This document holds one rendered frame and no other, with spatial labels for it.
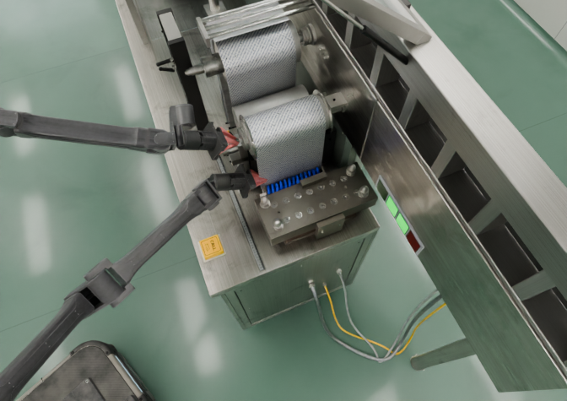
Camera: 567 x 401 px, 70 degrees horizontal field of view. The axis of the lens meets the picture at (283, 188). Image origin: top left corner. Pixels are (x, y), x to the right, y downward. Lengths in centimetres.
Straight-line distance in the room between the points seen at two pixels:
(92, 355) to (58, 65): 230
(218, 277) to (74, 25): 297
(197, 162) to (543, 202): 124
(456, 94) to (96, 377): 193
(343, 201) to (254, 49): 58
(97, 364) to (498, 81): 314
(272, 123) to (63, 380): 160
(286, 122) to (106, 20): 289
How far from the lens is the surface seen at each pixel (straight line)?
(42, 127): 119
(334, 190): 142
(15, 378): 102
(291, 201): 139
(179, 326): 239
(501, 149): 84
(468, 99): 89
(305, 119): 124
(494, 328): 108
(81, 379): 226
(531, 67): 367
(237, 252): 147
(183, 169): 166
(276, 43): 133
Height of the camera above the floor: 228
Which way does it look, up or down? 62 degrees down
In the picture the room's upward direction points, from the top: 2 degrees counter-clockwise
